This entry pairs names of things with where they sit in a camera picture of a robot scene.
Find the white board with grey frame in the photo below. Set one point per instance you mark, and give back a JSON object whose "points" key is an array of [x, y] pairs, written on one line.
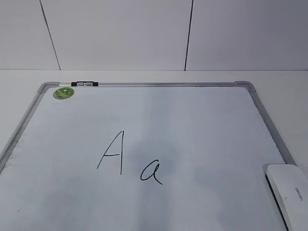
{"points": [[142, 159]]}

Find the white board eraser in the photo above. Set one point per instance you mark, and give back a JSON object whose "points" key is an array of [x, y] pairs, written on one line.
{"points": [[290, 188]]}

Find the black and clear board clip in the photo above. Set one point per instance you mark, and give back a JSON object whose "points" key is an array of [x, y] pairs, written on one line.
{"points": [[84, 84]]}

